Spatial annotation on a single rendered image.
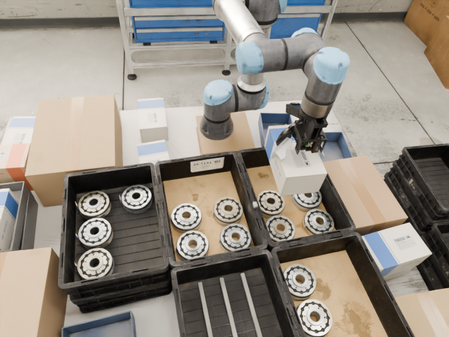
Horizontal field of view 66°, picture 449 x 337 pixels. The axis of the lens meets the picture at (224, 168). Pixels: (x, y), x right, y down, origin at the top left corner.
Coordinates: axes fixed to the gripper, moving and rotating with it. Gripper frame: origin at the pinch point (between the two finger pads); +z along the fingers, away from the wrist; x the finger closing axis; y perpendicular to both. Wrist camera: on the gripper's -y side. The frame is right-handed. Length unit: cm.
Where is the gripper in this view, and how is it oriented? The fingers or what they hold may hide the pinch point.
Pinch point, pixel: (294, 154)
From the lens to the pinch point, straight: 105.4
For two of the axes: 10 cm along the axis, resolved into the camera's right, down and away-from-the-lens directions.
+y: 1.6, 7.8, -6.0
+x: 9.8, -0.9, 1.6
